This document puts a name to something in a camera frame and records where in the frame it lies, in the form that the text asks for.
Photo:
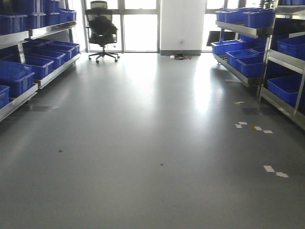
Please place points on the blue crate near right rack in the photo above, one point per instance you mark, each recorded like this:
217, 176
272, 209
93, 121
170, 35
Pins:
286, 87

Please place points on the blue crate right lower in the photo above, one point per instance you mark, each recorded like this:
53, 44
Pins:
250, 66

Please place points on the blue crate left near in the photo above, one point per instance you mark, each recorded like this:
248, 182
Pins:
18, 76

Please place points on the black office chair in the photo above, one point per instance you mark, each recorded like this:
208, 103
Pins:
103, 31

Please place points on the blue crate left lower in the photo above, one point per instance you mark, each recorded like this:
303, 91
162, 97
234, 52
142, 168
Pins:
41, 67

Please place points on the right steel shelving rack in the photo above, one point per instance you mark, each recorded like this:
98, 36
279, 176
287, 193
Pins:
241, 29

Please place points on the steel shelving rack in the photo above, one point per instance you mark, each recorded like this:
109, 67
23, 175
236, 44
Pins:
33, 27
241, 29

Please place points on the near right steel rack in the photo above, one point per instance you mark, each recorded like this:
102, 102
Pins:
285, 55

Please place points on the left steel shelving rack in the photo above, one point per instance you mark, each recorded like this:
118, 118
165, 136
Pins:
33, 27

